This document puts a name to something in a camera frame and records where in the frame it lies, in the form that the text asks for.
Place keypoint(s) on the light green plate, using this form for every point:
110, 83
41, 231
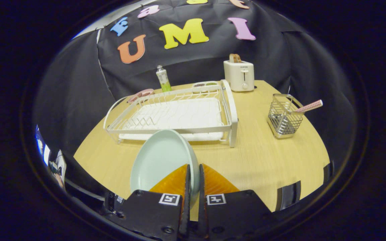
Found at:
159, 160

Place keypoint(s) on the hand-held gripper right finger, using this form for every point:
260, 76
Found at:
233, 217

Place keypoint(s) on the clear bottle with green liquid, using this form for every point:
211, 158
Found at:
163, 80

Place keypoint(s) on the pink plate with food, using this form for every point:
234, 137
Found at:
141, 95

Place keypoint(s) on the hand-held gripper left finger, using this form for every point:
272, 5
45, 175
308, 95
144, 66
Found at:
159, 217

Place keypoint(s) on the black backdrop cloth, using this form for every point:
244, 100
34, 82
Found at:
79, 83

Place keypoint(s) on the dark chair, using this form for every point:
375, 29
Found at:
288, 195

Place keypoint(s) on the toast slice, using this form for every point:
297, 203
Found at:
236, 58

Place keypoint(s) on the white divided condiment dish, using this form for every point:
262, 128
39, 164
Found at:
204, 85

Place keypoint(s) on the cream toaster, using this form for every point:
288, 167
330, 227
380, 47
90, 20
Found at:
240, 75

